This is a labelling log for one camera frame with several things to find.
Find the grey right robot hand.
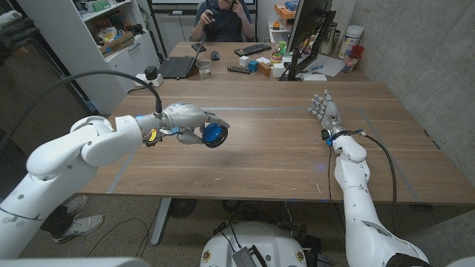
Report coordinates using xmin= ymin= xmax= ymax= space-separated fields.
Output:
xmin=307 ymin=88 xmax=344 ymax=139

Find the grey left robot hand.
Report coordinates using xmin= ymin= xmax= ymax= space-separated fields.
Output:
xmin=157 ymin=102 xmax=231 ymax=146

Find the blue dome push button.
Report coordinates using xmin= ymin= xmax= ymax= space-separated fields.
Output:
xmin=201 ymin=122 xmax=229 ymax=149

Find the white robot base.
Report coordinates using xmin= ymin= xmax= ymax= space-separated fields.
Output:
xmin=200 ymin=221 xmax=308 ymax=267

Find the white paper sheet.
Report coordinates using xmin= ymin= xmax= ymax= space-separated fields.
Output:
xmin=298 ymin=53 xmax=344 ymax=78

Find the black laptop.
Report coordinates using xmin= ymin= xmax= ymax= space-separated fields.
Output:
xmin=158 ymin=35 xmax=207 ymax=80

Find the clear drinking glass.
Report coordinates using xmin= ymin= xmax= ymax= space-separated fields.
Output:
xmin=195 ymin=59 xmax=213 ymax=82

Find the white power strip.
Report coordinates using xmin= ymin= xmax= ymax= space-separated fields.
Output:
xmin=133 ymin=73 xmax=164 ymax=88

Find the white cylindrical canister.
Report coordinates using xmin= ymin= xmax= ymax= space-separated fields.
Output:
xmin=337 ymin=24 xmax=365 ymax=59

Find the round black floor fan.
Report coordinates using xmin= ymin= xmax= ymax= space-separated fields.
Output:
xmin=168 ymin=198 xmax=197 ymax=219

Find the black computer monitor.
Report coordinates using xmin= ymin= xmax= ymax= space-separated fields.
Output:
xmin=278 ymin=0 xmax=337 ymax=82

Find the black keyboard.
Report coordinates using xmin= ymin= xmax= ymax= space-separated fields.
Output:
xmin=234 ymin=42 xmax=272 ymax=57

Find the cardboard box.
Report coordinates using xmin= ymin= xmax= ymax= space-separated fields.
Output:
xmin=98 ymin=30 xmax=136 ymax=58

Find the seated person in dark shirt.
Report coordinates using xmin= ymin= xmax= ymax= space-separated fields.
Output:
xmin=191 ymin=0 xmax=257 ymax=43

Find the grey table leg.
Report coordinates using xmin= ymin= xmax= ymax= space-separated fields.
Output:
xmin=150 ymin=197 xmax=172 ymax=246

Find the orange box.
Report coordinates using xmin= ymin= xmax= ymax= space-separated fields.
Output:
xmin=274 ymin=4 xmax=298 ymax=19

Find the white shelf cabinet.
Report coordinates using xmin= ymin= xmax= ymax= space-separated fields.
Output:
xmin=16 ymin=0 xmax=161 ymax=115

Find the standing person with white sneakers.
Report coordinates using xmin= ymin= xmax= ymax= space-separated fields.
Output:
xmin=39 ymin=195 xmax=105 ymax=245

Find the grey finned electronics box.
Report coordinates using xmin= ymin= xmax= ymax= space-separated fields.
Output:
xmin=232 ymin=246 xmax=258 ymax=267

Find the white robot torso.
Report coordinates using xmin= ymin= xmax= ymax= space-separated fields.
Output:
xmin=0 ymin=257 xmax=149 ymax=267

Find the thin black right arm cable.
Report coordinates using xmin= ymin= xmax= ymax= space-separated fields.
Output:
xmin=327 ymin=145 xmax=333 ymax=204

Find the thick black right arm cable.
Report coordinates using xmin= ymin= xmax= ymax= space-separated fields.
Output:
xmin=348 ymin=129 xmax=398 ymax=234

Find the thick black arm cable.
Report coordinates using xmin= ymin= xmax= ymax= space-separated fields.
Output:
xmin=348 ymin=129 xmax=398 ymax=234
xmin=0 ymin=69 xmax=164 ymax=149

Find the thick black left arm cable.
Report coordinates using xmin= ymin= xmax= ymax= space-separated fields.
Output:
xmin=0 ymin=69 xmax=164 ymax=149

